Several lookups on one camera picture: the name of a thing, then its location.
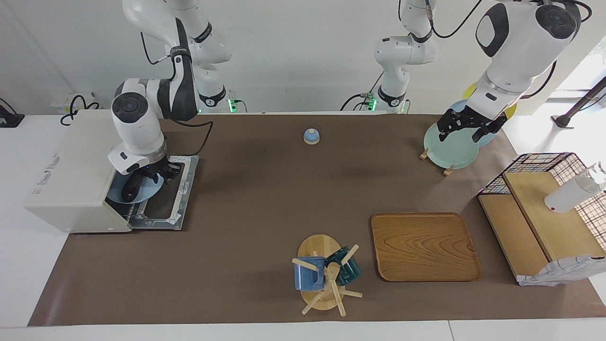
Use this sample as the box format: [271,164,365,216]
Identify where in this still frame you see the black power strip cable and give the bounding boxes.
[60,95,101,126]

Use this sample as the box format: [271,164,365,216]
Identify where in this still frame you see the large brown table mat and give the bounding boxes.
[27,114,606,326]

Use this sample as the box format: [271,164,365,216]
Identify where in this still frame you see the yellow plate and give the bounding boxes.
[462,81,517,119]

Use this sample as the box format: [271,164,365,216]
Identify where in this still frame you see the dark green mug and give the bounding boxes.
[325,246,362,287]

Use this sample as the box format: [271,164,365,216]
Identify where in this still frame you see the black desk device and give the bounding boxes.
[0,98,25,128]

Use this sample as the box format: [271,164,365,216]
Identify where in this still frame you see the black pole stand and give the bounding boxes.
[552,76,606,129]

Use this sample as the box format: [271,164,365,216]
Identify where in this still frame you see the wooden mug tree stand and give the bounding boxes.
[291,234,364,317]

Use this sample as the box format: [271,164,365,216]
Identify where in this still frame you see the white bottle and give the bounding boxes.
[544,162,606,214]

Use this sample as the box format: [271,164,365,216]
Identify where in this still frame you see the rectangular wooden tray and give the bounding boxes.
[371,212,482,283]

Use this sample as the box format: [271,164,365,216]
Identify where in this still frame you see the black base cable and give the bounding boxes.
[342,71,385,112]

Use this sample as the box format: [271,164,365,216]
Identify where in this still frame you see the pale green plate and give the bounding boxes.
[423,121,480,170]

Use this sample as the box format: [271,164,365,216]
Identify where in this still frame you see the wooden wire shelf rack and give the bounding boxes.
[477,153,606,287]

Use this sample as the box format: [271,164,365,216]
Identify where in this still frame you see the toaster oven glass door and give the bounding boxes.
[128,154,199,231]

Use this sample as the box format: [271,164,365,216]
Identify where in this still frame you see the wooden plate rack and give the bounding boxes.
[419,148,456,177]

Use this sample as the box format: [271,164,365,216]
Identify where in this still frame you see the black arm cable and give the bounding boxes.
[426,0,592,100]
[140,28,214,157]

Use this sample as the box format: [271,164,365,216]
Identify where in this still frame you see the black wire basket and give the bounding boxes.
[477,153,606,251]

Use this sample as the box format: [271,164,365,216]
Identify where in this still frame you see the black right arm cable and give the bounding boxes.
[140,28,214,157]

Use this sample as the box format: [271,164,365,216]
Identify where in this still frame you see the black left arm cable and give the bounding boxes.
[426,0,592,100]

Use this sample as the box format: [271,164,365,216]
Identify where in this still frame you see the wooden stepped shelf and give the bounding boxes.
[477,171,606,285]

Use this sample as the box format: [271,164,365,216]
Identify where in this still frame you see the small light blue plate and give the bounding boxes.
[107,170,165,204]

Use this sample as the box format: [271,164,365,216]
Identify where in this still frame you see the large light blue plate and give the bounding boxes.
[447,99,498,147]

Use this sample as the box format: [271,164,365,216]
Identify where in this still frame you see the cream toaster oven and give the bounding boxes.
[24,110,135,233]

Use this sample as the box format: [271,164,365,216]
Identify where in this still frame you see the blue mug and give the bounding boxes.
[294,256,326,291]

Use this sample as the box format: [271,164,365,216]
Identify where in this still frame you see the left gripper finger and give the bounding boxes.
[472,125,495,144]
[437,121,457,143]

